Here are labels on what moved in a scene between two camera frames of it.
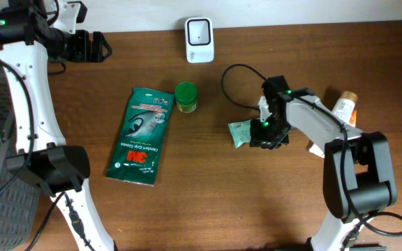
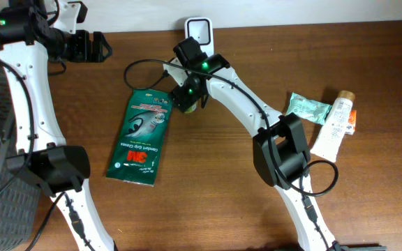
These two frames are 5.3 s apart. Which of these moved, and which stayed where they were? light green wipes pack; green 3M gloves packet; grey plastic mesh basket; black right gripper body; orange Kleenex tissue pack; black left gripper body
Moved: light green wipes pack; black right gripper body
Stayed: black left gripper body; orange Kleenex tissue pack; grey plastic mesh basket; green 3M gloves packet
